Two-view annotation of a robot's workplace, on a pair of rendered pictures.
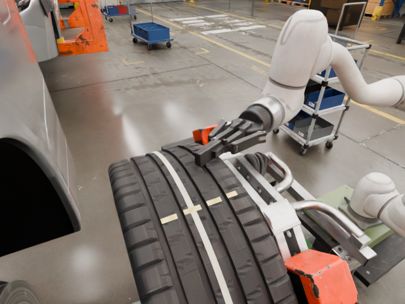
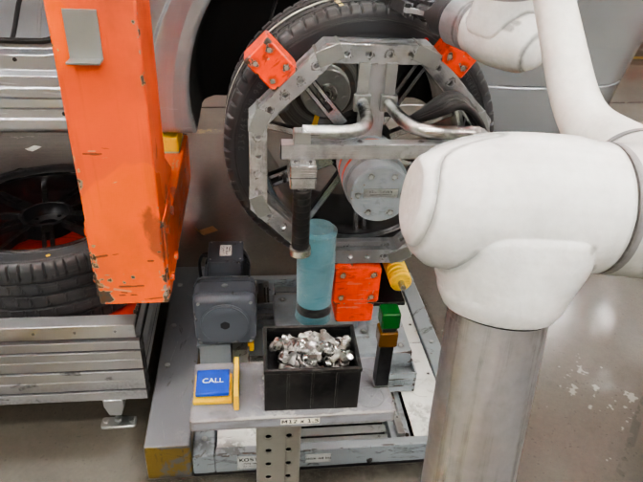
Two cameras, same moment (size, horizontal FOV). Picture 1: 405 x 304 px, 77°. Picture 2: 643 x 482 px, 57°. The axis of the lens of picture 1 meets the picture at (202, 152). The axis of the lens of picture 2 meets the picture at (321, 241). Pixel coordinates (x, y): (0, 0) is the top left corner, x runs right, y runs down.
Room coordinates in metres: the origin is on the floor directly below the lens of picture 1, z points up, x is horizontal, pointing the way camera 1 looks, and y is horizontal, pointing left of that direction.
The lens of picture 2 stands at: (0.70, -1.34, 1.40)
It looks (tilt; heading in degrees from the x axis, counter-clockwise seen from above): 32 degrees down; 107
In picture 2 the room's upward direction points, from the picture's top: 3 degrees clockwise
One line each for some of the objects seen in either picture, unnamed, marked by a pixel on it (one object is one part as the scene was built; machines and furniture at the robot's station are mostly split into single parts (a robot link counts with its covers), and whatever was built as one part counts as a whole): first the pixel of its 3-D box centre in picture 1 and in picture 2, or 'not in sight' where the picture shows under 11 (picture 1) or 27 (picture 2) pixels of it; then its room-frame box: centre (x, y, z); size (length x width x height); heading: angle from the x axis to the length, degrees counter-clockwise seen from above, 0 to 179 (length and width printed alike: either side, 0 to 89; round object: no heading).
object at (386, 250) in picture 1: (348, 239); not in sight; (0.94, -0.89, 0.15); 0.50 x 0.50 x 0.30; 29
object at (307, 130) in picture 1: (312, 96); not in sight; (2.25, -1.04, 0.50); 0.53 x 0.42 x 1.00; 25
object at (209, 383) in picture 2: not in sight; (212, 383); (0.24, -0.54, 0.47); 0.07 x 0.07 x 0.02; 25
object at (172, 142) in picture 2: not in sight; (158, 137); (-0.28, 0.11, 0.71); 0.14 x 0.14 x 0.05; 25
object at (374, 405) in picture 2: not in sight; (291, 391); (0.39, -0.47, 0.44); 0.43 x 0.17 x 0.03; 25
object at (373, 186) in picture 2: not in sight; (371, 173); (0.46, -0.17, 0.85); 0.21 x 0.14 x 0.14; 115
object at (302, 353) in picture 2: not in sight; (309, 364); (0.42, -0.45, 0.51); 0.20 x 0.14 x 0.13; 24
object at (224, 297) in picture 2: not in sight; (228, 297); (0.00, -0.01, 0.26); 0.42 x 0.18 x 0.35; 115
